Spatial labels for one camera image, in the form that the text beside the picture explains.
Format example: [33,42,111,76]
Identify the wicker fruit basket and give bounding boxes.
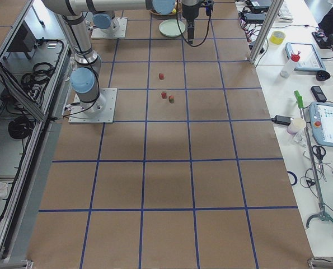
[151,0,182,15]

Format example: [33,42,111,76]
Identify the red cap squeeze bottle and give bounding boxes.
[280,52,300,78]

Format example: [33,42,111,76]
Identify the teach pendant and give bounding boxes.
[308,102,333,147]
[285,42,326,72]

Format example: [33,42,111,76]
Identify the yellow tape roll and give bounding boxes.
[269,30,285,45]

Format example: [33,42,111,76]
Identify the far teach pendant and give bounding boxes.
[285,42,326,72]

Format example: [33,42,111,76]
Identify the greenish red strawberry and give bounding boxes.
[168,95,174,103]

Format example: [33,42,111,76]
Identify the long reach grabber tool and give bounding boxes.
[293,90,333,245]

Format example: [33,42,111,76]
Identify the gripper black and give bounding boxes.
[181,0,200,44]

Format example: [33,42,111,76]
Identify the pale green plate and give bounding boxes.
[158,20,186,38]

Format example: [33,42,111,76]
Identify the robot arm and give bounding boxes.
[43,1,203,113]
[92,11,119,33]

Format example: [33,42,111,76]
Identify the near teach pendant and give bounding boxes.
[308,102,333,147]

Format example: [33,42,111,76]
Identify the black power adapter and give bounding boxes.
[271,115,293,126]

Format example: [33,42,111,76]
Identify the black phone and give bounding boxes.
[311,86,327,103]

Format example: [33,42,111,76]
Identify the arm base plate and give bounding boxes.
[68,88,118,124]
[91,17,128,39]

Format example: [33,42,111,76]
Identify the white paper cup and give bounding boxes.
[287,118,307,135]

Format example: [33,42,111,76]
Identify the black handled scissors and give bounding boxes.
[312,145,327,182]

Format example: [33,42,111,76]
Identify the aluminium frame post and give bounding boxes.
[249,0,284,64]

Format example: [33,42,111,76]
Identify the black round cap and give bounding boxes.
[316,70,331,82]

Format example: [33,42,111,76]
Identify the blue tape roll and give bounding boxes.
[287,171,298,186]

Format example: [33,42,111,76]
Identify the coiled black cables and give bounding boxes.
[21,62,57,93]

